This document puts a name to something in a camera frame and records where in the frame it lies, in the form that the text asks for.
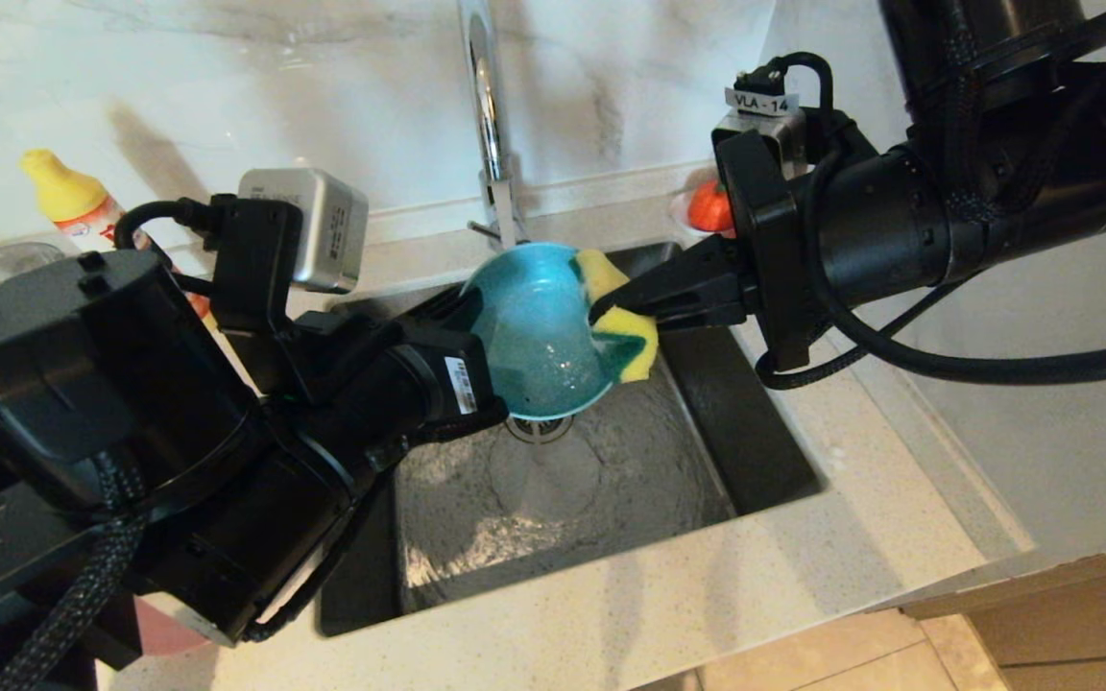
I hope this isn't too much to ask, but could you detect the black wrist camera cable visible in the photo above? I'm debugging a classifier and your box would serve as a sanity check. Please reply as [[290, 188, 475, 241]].
[[113, 197, 237, 252], [745, 51, 1106, 388]]

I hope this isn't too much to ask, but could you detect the small white dish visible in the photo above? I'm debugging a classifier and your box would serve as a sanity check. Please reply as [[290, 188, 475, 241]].
[[668, 192, 708, 236]]

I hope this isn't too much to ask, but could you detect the orange red tomato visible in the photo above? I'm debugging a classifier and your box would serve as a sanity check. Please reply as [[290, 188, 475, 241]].
[[687, 178, 736, 239]]

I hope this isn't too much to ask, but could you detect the teal bowl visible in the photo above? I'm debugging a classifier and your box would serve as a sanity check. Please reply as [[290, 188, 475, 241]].
[[462, 242, 645, 421]]

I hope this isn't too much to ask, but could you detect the metal sink drain strainer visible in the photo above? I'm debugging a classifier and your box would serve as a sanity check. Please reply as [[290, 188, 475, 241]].
[[507, 413, 575, 445]]

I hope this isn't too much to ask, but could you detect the light wooden cabinet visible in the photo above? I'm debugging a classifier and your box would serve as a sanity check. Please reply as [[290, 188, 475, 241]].
[[899, 533, 1106, 691]]

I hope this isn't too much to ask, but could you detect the chrome faucet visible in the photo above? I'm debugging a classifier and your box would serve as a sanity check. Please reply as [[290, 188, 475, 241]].
[[455, 0, 533, 252]]

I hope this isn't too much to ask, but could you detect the stainless steel sink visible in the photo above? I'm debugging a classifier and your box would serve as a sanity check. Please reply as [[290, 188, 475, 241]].
[[318, 240, 828, 637]]

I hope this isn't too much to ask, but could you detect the yellow-capped dish soap bottle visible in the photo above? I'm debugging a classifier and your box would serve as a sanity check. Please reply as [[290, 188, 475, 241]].
[[19, 149, 220, 332]]

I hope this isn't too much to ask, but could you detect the clear glass bowl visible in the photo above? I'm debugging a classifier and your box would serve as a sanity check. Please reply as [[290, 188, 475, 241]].
[[0, 242, 64, 289]]

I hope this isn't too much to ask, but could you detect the pink plate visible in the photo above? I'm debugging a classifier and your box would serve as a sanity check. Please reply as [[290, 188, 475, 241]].
[[133, 593, 218, 659]]

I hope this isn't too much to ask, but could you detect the yellow green sponge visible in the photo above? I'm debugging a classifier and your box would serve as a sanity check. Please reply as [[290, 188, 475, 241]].
[[572, 248, 661, 385]]

